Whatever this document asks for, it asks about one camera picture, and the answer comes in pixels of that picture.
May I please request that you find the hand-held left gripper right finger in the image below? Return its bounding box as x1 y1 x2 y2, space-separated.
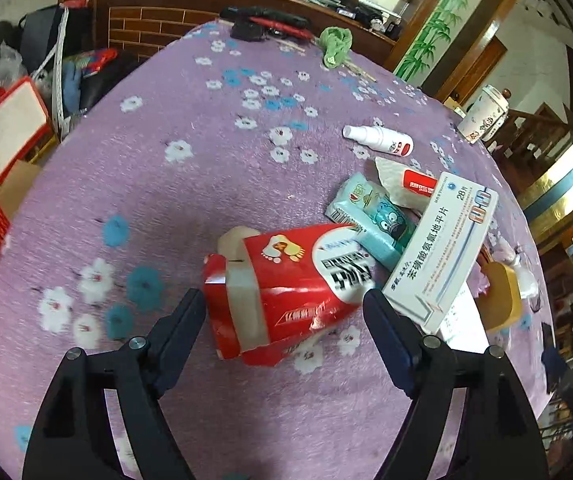
363 289 551 480

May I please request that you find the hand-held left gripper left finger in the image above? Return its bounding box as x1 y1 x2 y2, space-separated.
22 287 208 480

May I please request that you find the white medicine box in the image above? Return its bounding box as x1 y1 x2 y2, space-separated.
381 171 499 335

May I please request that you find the red paper carton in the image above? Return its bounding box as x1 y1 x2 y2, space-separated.
201 222 378 368

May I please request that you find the clear plastic wrap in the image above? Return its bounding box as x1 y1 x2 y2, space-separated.
496 240 542 301

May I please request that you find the white paper sheet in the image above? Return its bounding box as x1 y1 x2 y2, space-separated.
436 287 489 353

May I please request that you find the teal tissue packet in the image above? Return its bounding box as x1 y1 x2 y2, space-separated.
325 172 419 272

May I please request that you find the purple floral tablecloth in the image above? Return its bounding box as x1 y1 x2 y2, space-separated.
0 20 557 480

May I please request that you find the crumpled white wrapper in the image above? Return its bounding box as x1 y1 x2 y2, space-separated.
373 156 442 211

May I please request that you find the white spray bottle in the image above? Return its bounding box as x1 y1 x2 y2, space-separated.
342 124 414 157

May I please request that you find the brown cardboard box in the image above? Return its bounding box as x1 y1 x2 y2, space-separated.
0 160 42 221

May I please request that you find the gold and blue pillar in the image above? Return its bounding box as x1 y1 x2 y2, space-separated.
516 115 573 241

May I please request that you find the white printed cup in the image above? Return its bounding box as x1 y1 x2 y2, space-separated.
459 85 512 145

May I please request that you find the wooden stair railing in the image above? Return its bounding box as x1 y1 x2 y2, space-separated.
496 102 567 186

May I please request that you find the blue cloth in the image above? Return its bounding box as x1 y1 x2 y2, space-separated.
61 62 84 116

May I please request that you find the red framed white board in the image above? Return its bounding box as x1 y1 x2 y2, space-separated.
0 76 53 186

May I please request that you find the red and blue toy pack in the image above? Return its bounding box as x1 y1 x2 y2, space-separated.
64 49 117 78

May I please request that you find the brown wooden door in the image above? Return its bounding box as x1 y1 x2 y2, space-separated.
446 35 507 106

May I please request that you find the green cloth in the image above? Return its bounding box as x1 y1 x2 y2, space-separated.
319 26 354 68

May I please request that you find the small black pouch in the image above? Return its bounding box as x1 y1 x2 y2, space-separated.
230 20 267 42

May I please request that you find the grey plastic bag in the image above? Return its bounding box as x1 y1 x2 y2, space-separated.
0 42 24 101

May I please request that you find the wooden brick pattern counter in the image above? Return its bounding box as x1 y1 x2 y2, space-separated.
89 0 397 61

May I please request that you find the black and red tool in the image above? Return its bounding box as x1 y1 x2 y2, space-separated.
220 6 317 41

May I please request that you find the black bag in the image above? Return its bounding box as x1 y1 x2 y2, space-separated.
19 5 92 76

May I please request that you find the white rope strip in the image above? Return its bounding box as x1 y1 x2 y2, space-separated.
51 7 70 131

